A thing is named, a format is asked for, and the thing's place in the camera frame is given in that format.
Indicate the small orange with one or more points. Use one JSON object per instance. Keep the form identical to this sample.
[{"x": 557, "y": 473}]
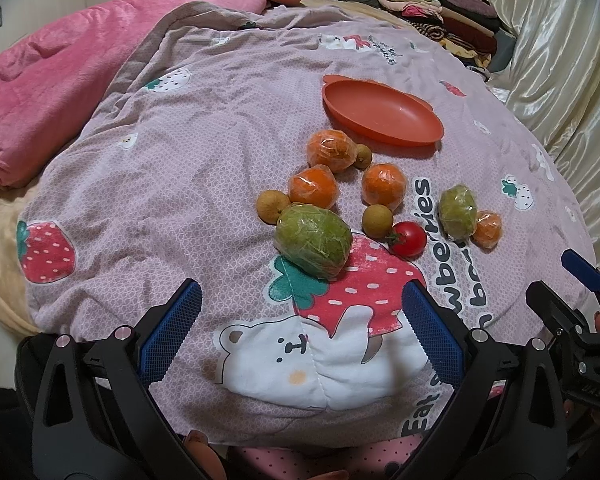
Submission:
[{"x": 489, "y": 229}]

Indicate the cream satin curtain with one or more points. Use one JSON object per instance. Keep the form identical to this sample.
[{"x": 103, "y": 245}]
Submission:
[{"x": 552, "y": 85}]

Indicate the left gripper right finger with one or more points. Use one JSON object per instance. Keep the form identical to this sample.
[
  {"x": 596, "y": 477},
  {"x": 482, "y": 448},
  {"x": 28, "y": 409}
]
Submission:
[{"x": 504, "y": 419}]

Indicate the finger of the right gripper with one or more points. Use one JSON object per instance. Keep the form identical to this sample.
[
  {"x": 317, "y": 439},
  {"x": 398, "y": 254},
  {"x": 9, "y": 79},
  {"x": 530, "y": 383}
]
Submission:
[
  {"x": 581, "y": 269},
  {"x": 556, "y": 316}
]

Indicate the pink quilt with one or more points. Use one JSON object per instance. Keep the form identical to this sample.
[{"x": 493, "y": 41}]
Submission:
[{"x": 52, "y": 80}]

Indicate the stack of folded clothes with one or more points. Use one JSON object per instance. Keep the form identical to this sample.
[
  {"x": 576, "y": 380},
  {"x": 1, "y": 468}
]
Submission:
[{"x": 471, "y": 30}]

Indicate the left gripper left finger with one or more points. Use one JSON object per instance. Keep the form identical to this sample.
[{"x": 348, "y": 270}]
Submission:
[{"x": 94, "y": 416}]

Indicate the large green fruit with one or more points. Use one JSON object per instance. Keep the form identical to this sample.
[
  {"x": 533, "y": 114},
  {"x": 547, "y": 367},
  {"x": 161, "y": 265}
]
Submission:
[{"x": 315, "y": 239}]

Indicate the small green fruit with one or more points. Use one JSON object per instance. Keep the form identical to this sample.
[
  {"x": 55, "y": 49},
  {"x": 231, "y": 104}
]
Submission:
[{"x": 457, "y": 211}]

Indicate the purple strawberry bear blanket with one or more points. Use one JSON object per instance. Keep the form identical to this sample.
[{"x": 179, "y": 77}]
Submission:
[{"x": 215, "y": 107}]

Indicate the red tomato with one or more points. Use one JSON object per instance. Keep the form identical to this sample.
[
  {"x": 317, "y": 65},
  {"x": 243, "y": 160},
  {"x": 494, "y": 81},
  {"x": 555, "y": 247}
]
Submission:
[{"x": 407, "y": 239}]

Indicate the orange bear-shaped plate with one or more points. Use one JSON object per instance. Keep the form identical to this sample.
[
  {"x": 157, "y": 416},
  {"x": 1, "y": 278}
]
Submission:
[{"x": 380, "y": 112}]

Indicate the small brown longan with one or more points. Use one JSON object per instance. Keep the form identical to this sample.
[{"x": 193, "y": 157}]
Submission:
[{"x": 364, "y": 157}]

